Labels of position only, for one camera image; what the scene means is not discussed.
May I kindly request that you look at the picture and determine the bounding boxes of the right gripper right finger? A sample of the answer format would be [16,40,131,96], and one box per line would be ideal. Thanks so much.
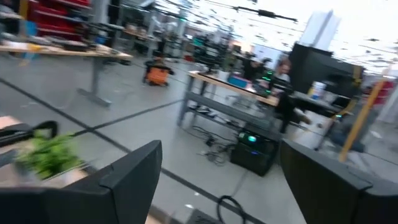
[279,139,398,224]

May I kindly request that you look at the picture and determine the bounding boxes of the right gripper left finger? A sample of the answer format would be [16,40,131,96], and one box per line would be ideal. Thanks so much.
[0,139,163,224]

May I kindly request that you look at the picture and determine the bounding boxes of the black vented computer tower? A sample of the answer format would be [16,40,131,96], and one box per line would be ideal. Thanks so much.
[185,208,224,224]

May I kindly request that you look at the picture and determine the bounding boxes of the small green potted plant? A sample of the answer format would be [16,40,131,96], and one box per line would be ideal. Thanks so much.
[14,129,84,182]

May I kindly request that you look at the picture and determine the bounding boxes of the black computer with lights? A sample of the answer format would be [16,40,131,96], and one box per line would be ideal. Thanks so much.
[229,129,280,177]

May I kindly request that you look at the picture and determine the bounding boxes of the orange shop vacuum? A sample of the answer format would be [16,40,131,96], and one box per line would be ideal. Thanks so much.
[142,57,175,87]

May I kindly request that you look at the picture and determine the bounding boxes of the large black cabinet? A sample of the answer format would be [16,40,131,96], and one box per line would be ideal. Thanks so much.
[288,42,365,102]

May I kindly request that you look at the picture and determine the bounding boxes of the person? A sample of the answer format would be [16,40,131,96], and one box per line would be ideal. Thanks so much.
[272,60,313,134]

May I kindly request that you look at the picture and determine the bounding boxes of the blue box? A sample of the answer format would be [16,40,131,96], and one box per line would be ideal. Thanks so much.
[228,76,252,90]

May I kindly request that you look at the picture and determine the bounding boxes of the wooden top work table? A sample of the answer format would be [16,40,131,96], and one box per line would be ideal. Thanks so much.
[0,39,134,109]

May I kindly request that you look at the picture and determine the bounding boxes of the white pillar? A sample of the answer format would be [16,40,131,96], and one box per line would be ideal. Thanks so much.
[300,11,341,52]

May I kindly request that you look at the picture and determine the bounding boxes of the yellow post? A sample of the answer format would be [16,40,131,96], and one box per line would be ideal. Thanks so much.
[338,74,391,163]

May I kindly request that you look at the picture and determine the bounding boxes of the black floor cable tangle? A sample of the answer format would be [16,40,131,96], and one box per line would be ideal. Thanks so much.
[186,124,237,166]

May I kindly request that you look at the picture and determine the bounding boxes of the black coiled hanging cable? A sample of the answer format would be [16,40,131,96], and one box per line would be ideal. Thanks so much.
[216,195,247,224]

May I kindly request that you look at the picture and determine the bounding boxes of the grey frame work table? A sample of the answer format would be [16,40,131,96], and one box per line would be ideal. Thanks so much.
[176,70,312,138]

